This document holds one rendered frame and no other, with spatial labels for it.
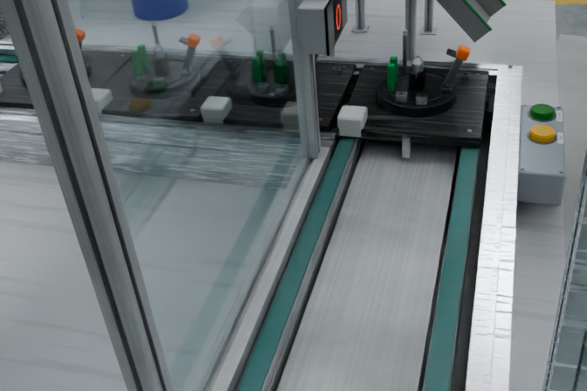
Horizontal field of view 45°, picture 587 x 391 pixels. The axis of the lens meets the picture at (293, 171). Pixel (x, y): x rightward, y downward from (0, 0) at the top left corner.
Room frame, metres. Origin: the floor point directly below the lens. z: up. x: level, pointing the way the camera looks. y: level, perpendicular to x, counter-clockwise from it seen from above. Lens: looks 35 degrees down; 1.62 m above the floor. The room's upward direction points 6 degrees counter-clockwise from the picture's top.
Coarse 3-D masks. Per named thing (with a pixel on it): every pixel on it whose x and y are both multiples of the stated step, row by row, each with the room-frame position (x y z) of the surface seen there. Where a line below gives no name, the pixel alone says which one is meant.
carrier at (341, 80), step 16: (320, 64) 1.29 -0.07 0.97; (336, 64) 1.29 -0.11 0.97; (352, 64) 1.28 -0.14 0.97; (320, 80) 1.22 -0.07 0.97; (336, 80) 1.22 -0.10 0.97; (352, 80) 1.24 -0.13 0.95; (320, 96) 1.16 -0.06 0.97; (336, 96) 1.16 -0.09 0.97; (320, 112) 1.10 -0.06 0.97; (336, 112) 1.11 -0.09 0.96; (320, 128) 1.06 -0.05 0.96
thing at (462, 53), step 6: (462, 48) 1.09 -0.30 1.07; (468, 48) 1.10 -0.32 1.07; (450, 54) 1.10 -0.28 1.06; (456, 54) 1.09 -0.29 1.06; (462, 54) 1.09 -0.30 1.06; (468, 54) 1.09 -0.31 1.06; (456, 60) 1.09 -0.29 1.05; (462, 60) 1.09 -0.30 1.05; (456, 66) 1.09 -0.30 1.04; (450, 72) 1.10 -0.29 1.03; (456, 72) 1.09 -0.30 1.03; (450, 78) 1.10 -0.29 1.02; (444, 84) 1.10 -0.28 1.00; (450, 84) 1.10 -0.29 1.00
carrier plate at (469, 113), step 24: (384, 72) 1.23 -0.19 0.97; (480, 72) 1.19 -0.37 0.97; (360, 96) 1.15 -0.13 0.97; (480, 96) 1.11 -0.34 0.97; (384, 120) 1.05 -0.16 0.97; (408, 120) 1.05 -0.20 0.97; (432, 120) 1.04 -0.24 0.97; (456, 120) 1.03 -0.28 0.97; (480, 120) 1.02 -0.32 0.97; (456, 144) 0.98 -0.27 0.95
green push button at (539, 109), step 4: (536, 104) 1.06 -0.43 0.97; (540, 104) 1.06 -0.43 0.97; (544, 104) 1.05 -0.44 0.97; (532, 108) 1.04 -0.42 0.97; (536, 108) 1.04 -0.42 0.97; (540, 108) 1.04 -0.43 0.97; (544, 108) 1.04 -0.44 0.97; (548, 108) 1.04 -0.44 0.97; (552, 108) 1.04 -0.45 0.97; (532, 112) 1.04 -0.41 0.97; (536, 112) 1.03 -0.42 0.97; (540, 112) 1.03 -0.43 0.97; (544, 112) 1.03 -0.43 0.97; (548, 112) 1.03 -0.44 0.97; (552, 112) 1.03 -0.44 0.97; (532, 116) 1.03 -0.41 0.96; (536, 116) 1.03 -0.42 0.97; (540, 116) 1.02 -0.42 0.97; (544, 116) 1.02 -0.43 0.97; (548, 116) 1.02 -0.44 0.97; (552, 116) 1.02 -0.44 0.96
